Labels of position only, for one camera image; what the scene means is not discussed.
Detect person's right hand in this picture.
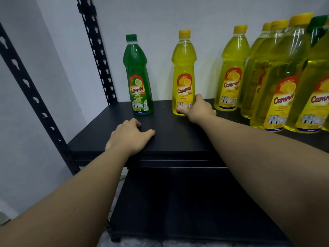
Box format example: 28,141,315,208
176,94,217,126

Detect person's right forearm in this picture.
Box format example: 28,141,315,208
196,114,329,247

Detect person's left forearm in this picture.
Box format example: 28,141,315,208
0,149,130,247

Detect person's left hand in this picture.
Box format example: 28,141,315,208
105,118,156,157

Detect black metal shelving rack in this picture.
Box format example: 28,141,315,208
0,0,329,245

